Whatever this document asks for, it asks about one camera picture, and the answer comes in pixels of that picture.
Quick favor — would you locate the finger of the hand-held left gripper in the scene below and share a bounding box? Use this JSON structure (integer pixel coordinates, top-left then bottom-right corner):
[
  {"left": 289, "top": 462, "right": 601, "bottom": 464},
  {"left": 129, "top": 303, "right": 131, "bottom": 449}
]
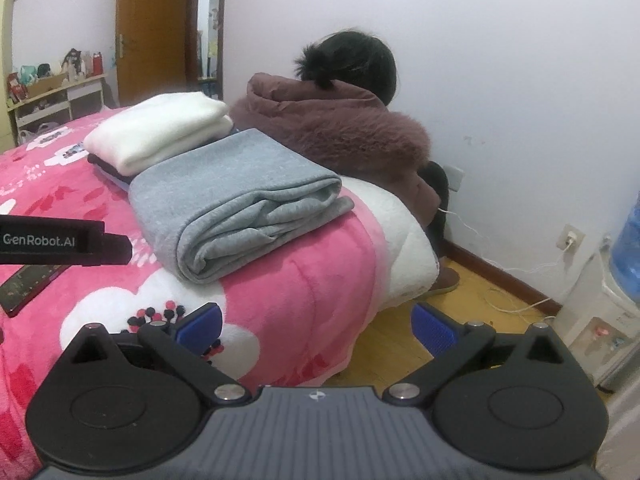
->
[{"left": 82, "top": 233, "right": 133, "bottom": 266}]

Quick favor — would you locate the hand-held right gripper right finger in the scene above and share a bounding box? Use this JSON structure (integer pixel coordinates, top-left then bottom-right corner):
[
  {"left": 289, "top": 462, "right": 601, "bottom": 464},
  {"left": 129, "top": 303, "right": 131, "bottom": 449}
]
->
[{"left": 385, "top": 302, "right": 571, "bottom": 406}]

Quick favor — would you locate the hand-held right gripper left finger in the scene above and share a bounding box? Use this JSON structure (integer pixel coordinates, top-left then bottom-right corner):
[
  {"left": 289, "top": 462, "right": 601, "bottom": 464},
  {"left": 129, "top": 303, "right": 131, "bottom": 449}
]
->
[{"left": 65, "top": 303, "right": 251, "bottom": 405}]

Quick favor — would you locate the black remote control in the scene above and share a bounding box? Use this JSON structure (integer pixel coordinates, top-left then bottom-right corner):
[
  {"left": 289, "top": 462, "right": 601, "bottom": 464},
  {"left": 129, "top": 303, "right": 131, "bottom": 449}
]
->
[{"left": 0, "top": 262, "right": 68, "bottom": 319}]

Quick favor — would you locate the folded black garment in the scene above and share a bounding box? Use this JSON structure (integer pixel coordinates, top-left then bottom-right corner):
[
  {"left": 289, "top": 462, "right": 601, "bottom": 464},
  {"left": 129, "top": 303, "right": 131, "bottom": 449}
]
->
[{"left": 87, "top": 152, "right": 133, "bottom": 184}]

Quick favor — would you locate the pink floral blanket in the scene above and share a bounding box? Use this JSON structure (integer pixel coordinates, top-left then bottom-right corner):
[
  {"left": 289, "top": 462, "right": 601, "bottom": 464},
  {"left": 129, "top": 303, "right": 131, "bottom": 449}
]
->
[{"left": 0, "top": 105, "right": 441, "bottom": 471}]

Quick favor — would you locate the white plastic bag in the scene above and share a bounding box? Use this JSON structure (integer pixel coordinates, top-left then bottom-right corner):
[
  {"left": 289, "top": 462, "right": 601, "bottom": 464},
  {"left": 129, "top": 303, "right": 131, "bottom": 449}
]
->
[{"left": 19, "top": 122, "right": 60, "bottom": 145}]

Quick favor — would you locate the folded white sweater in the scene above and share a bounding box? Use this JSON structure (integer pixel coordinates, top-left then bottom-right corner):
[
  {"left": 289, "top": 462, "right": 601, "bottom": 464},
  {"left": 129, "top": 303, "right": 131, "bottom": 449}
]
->
[{"left": 82, "top": 92, "right": 235, "bottom": 177}]

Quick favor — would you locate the white shelf desk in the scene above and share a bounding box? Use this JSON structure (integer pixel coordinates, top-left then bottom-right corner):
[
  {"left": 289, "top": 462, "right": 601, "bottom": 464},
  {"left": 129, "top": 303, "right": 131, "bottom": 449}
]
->
[{"left": 5, "top": 72, "right": 110, "bottom": 150}]

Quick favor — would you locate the white water dispenser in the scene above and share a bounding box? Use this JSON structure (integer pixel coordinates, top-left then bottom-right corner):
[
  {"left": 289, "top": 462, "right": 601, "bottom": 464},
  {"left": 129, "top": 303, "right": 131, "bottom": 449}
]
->
[{"left": 552, "top": 247, "right": 640, "bottom": 393}]

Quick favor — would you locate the cardboard box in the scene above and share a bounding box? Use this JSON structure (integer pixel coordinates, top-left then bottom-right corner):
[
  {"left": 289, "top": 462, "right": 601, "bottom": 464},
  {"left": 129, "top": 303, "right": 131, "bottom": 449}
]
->
[{"left": 25, "top": 74, "right": 68, "bottom": 99}]

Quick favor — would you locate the pale yellow wardrobe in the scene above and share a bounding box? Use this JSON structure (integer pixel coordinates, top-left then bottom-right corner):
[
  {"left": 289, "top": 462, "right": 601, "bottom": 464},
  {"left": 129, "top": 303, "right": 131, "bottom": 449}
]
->
[{"left": 0, "top": 0, "right": 17, "bottom": 153}]

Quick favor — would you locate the blue water bottle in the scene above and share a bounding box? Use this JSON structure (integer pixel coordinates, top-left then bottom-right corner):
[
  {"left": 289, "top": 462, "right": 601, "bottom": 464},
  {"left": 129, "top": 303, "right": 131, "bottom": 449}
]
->
[{"left": 610, "top": 197, "right": 640, "bottom": 306}]

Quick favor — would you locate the wooden door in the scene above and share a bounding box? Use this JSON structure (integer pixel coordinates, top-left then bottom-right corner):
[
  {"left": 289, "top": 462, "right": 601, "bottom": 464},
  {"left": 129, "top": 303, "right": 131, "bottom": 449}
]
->
[{"left": 115, "top": 0, "right": 195, "bottom": 110}]

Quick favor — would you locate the white charging cable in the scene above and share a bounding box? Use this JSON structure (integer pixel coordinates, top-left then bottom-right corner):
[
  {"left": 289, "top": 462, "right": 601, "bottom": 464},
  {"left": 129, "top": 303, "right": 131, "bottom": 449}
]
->
[{"left": 439, "top": 204, "right": 572, "bottom": 281}]

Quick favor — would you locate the white wall socket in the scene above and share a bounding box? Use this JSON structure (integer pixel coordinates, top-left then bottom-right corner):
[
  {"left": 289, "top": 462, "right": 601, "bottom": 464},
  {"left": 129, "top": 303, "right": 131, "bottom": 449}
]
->
[
  {"left": 556, "top": 223, "right": 587, "bottom": 254},
  {"left": 442, "top": 163, "right": 466, "bottom": 194}
]

